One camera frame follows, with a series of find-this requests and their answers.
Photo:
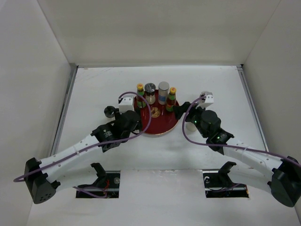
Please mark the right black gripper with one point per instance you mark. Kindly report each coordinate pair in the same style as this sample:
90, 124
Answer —
178, 110

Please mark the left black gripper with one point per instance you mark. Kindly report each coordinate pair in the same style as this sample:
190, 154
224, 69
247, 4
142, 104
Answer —
118, 117

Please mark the ketchup bottle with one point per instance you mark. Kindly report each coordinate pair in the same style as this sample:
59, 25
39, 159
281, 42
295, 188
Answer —
171, 99
141, 93

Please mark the tall pearl jar blue label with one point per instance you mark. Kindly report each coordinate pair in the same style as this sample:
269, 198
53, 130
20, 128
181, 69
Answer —
163, 89

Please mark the silver-lid spice shaker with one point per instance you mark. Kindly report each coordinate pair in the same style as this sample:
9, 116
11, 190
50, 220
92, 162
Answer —
150, 89

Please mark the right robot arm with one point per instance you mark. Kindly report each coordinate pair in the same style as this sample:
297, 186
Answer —
277, 175

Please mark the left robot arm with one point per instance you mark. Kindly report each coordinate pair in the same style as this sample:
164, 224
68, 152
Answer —
76, 166

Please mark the black-lid shaker right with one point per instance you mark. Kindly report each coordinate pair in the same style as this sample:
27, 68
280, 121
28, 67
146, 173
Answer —
190, 126

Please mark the black-lid shaker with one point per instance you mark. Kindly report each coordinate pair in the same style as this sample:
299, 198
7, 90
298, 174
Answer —
109, 111
190, 126

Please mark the black-lid shaker far left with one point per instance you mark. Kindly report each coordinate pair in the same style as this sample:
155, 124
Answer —
109, 111

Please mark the red round tray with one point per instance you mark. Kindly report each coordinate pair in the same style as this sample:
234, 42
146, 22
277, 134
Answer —
162, 121

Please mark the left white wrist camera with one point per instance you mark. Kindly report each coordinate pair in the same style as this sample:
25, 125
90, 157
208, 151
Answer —
126, 103

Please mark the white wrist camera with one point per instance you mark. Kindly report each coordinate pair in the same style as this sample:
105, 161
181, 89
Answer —
206, 99
126, 103

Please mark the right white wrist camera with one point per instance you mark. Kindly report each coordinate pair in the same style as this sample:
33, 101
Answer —
206, 99

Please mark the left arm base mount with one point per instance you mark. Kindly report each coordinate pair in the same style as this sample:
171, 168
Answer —
106, 185

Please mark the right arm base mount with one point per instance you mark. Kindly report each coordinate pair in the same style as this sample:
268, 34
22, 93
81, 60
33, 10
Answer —
218, 184

